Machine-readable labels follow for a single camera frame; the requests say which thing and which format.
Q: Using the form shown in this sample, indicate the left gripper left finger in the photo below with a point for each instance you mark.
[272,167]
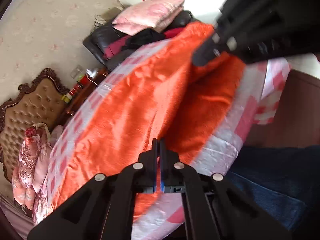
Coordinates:
[103,208]

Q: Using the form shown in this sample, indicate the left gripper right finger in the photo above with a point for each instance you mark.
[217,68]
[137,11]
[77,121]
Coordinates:
[214,208]

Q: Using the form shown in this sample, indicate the orange fleece pants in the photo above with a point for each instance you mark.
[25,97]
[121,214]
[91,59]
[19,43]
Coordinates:
[164,97]

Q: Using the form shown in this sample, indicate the pink checkered bed sheet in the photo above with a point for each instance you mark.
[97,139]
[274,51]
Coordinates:
[256,102]

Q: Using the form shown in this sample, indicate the pink curtain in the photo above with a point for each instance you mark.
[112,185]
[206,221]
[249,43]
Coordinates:
[20,222]

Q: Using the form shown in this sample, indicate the floral folded quilt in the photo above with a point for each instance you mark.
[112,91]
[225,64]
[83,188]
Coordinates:
[33,161]

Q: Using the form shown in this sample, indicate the dark wooden nightstand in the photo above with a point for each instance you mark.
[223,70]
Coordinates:
[80,98]

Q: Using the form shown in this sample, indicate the pink pillow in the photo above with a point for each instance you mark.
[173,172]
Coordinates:
[149,14]

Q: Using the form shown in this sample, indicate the yellow small box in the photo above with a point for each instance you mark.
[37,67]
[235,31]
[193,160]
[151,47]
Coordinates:
[66,98]

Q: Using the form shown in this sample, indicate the black garment on sofa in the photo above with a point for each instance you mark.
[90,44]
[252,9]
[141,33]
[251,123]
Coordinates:
[142,38]

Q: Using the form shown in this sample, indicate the red tin can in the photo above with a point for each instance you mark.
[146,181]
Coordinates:
[75,90]

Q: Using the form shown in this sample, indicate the tufted brown headboard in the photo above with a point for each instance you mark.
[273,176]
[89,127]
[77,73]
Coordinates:
[38,102]

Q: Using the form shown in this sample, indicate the red mug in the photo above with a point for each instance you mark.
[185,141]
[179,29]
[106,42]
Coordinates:
[83,81]

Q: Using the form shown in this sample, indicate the magenta garment on sofa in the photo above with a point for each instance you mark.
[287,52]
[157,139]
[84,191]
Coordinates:
[115,48]

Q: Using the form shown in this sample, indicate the black leather sofa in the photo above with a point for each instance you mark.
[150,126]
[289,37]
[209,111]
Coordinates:
[106,34]

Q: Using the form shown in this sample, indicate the wall socket plate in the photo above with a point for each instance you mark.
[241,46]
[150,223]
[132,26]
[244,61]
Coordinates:
[76,71]

